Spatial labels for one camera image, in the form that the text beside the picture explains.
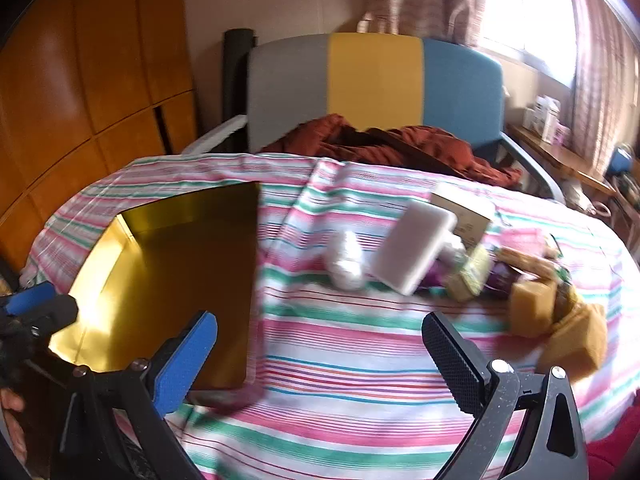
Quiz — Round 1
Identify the black rolled mat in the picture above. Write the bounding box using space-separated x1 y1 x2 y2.
222 28 257 131

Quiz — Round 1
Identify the pink hair roller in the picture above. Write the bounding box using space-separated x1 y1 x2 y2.
500 227 547 256

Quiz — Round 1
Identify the beige cardboard box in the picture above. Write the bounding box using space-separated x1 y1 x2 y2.
429 183 497 252

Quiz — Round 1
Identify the person's left hand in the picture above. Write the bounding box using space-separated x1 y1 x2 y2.
0 388 27 465

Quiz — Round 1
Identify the grey yellow blue chair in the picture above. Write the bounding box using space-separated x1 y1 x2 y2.
182 32 566 206

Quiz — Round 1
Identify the red cloth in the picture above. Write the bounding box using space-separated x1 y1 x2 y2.
585 430 640 480

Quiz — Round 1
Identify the white round bottle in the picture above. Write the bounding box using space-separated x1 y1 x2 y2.
327 230 366 291

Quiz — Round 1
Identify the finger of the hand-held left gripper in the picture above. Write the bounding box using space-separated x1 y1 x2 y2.
0 281 57 317
10 294 80 348

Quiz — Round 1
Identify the gold tin box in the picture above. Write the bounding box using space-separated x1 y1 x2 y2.
50 181 263 393

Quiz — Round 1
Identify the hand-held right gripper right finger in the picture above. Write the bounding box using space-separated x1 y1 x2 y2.
421 312 591 480

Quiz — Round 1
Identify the striped cloth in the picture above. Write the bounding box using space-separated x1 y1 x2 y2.
22 152 640 480

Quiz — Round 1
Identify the wooden side desk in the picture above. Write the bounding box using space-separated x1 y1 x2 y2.
507 122 632 221

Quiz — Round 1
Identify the rust brown jacket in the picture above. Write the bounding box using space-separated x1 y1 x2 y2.
260 114 523 191

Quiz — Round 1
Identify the white rectangular block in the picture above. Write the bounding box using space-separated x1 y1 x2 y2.
369 204 458 297

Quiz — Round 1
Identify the white carton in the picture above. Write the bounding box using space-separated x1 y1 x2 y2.
522 95 561 142

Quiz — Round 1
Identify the wooden wardrobe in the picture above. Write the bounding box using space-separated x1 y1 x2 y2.
0 0 198 271

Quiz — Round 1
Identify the tan yellow block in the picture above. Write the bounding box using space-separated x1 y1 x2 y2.
509 279 557 337

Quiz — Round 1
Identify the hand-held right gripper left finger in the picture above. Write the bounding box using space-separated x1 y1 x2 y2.
57 311 218 480

